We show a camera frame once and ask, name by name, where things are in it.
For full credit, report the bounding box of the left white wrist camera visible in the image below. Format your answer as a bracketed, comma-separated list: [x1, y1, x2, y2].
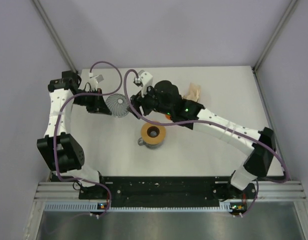
[87, 72, 104, 91]

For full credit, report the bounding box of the orange coffee filter box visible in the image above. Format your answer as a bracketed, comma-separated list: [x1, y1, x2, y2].
[183, 82, 201, 102]

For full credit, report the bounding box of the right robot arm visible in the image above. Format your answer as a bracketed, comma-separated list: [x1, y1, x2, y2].
[130, 78, 276, 198]

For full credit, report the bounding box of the grey glass pitcher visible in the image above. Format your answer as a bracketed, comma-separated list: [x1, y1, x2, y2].
[137, 138, 163, 150]

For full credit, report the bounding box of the right corner aluminium post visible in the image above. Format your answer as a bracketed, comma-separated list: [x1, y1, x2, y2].
[252, 0, 300, 74]

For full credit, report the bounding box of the corner aluminium post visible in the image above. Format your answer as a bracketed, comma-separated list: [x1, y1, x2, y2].
[30, 0, 77, 71]
[252, 0, 300, 74]

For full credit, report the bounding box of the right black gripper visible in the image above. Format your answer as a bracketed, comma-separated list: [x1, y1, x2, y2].
[127, 84, 173, 120]

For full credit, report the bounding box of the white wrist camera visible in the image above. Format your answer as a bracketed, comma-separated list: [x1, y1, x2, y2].
[87, 72, 104, 91]
[133, 70, 153, 98]

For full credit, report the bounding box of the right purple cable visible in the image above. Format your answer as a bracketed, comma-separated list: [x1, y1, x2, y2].
[125, 69, 292, 218]

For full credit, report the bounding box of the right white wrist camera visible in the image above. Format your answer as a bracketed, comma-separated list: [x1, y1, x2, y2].
[133, 70, 153, 98]

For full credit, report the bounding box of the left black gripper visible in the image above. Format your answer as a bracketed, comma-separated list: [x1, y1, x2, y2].
[72, 88, 111, 115]

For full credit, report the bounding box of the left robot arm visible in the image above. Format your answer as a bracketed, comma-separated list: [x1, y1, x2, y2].
[36, 70, 112, 198]

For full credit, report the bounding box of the grey slotted cable duct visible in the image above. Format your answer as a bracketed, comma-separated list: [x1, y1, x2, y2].
[43, 200, 238, 213]

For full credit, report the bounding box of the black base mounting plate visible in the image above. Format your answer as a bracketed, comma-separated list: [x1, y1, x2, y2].
[72, 176, 258, 208]

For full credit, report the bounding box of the grey ribbed dripper cone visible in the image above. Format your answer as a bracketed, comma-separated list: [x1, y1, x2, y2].
[105, 93, 129, 118]

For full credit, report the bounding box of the left corner aluminium post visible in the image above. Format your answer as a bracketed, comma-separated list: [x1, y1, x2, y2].
[30, 0, 77, 71]

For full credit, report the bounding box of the aluminium frame rail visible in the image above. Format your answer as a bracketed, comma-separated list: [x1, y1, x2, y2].
[34, 181, 307, 202]

